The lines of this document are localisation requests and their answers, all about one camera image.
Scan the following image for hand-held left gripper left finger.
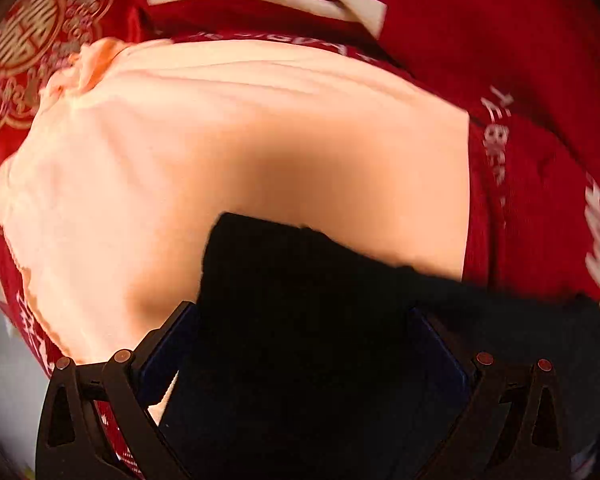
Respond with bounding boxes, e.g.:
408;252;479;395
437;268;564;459
36;301;202;480

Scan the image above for red white printed blanket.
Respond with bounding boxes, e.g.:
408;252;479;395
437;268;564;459
0;0;600;480

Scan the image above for black pants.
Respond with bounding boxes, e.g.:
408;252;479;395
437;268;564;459
157;212;600;480

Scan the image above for red gold embroidered pillow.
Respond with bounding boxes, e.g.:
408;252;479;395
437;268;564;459
0;0;141;146

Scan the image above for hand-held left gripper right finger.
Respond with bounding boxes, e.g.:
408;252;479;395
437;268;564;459
409;306;577;480

